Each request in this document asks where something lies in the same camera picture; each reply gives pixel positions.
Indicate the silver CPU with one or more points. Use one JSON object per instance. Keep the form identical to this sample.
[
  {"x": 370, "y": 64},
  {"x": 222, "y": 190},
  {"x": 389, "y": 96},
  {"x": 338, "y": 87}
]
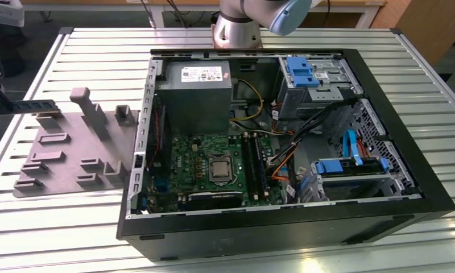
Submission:
[{"x": 219, "y": 169}]

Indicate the black office chair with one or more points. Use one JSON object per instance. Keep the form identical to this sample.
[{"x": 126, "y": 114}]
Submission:
[{"x": 15, "y": 51}]

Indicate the hard disk in blue carrier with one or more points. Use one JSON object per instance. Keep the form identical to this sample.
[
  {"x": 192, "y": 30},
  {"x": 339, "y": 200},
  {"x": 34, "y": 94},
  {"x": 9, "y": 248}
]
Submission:
[{"x": 327, "y": 167}]

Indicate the grey parts rack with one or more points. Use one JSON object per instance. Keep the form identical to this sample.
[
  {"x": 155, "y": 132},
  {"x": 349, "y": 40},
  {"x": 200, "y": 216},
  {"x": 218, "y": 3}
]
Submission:
[{"x": 79, "y": 142}]

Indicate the metal drive cage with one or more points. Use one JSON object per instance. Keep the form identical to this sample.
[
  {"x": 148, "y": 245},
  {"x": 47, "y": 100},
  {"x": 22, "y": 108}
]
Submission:
[{"x": 326, "y": 94}]

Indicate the blue drive bay latch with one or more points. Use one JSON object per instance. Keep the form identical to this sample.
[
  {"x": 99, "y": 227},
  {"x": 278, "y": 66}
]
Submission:
[{"x": 302, "y": 74}]

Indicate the wooden cabinet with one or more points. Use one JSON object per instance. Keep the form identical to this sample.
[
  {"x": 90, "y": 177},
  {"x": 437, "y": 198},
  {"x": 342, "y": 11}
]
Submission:
[{"x": 433, "y": 28}]

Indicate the black graphics card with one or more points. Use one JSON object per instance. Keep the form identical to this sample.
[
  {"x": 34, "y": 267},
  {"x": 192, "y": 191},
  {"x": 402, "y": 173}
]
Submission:
[{"x": 212, "y": 199}]

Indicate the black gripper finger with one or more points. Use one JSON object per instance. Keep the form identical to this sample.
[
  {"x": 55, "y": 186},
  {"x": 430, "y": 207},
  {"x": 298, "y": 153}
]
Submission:
[{"x": 1, "y": 98}]

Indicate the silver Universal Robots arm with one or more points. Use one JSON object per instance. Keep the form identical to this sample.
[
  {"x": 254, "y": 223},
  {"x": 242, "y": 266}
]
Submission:
[{"x": 235, "y": 31}]

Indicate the grey power supply unit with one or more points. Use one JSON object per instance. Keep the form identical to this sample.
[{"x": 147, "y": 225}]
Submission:
[{"x": 194, "y": 108}]

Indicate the green motherboard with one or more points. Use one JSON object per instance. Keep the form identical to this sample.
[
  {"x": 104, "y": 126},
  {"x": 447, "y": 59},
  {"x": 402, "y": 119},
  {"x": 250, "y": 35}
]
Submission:
[{"x": 186, "y": 150}]

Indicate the metal disk bay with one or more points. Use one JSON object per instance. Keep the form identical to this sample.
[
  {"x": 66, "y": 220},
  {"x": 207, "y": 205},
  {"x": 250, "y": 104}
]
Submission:
[{"x": 357, "y": 180}]

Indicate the black open PC case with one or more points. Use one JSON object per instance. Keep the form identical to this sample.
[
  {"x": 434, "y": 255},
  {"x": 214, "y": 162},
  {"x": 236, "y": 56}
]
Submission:
[{"x": 250, "y": 236}]

